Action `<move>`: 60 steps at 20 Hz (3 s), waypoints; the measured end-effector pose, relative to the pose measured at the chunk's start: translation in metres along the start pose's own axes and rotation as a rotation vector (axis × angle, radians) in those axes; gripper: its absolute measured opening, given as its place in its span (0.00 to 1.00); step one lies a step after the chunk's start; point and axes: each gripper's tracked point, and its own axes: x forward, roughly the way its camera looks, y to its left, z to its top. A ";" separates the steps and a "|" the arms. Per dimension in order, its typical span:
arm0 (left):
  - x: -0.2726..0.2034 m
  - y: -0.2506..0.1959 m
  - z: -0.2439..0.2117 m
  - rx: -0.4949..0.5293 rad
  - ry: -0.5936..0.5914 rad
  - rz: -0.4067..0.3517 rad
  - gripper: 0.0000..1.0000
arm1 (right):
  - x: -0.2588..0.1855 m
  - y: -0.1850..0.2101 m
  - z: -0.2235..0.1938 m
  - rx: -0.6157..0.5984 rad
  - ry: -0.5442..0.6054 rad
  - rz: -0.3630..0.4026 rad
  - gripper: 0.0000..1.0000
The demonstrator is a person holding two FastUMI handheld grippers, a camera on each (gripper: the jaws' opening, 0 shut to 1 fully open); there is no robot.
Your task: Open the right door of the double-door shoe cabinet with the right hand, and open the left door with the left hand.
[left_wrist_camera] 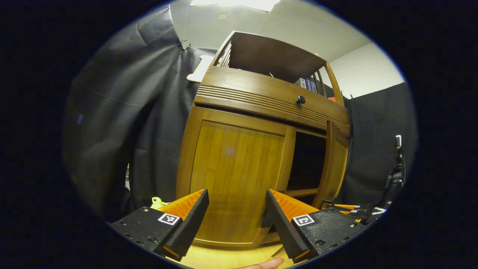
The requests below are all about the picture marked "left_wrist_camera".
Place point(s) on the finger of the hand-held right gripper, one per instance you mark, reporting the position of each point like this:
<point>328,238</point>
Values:
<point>343,205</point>
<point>354,213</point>

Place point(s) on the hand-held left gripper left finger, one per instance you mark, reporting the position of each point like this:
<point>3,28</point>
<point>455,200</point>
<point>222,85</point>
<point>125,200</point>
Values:
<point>190,228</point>

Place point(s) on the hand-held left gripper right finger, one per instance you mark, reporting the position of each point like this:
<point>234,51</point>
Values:
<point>285,229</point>

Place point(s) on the wooden shoe cabinet door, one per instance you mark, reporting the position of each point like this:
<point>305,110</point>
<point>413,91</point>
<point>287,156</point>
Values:
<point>231,168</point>
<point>338,168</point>

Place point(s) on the wooden double-door shoe cabinet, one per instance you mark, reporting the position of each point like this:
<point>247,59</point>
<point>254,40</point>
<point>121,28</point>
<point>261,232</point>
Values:
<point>269,56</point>

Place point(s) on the wooden cabinet drawer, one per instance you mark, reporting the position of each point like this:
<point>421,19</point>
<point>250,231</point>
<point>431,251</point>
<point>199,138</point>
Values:
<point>254,87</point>

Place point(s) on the green frog plush toy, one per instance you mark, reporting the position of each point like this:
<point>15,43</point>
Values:
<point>157,203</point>

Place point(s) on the white book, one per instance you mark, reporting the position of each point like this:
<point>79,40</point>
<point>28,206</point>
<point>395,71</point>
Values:
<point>301,83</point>

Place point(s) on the black backdrop cloth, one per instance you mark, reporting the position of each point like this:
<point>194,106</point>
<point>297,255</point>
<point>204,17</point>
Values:
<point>130,112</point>

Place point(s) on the small metal clip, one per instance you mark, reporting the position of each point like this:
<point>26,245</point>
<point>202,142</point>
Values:
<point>185,45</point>

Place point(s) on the ceiling light panel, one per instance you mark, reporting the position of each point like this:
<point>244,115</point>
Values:
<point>235,3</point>

